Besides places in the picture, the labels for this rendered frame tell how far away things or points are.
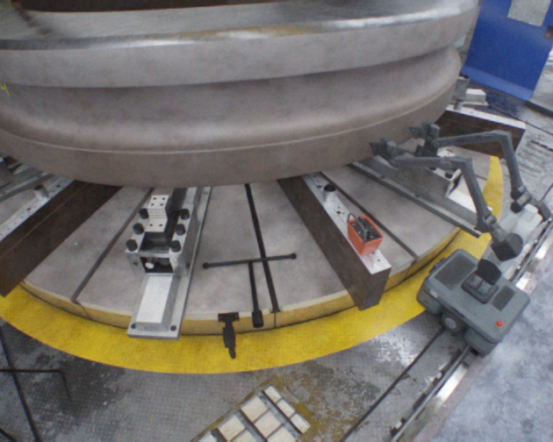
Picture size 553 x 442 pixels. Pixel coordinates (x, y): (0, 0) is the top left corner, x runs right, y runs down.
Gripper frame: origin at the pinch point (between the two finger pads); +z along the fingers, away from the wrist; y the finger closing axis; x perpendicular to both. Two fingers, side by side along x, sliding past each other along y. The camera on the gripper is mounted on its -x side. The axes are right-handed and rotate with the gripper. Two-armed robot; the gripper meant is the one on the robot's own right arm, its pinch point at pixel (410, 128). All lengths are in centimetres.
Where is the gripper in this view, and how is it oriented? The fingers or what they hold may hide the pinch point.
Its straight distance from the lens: 280.8
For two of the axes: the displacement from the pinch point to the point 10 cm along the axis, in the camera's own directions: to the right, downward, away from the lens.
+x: 0.0, 7.2, 6.9
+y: -7.8, 4.4, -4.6
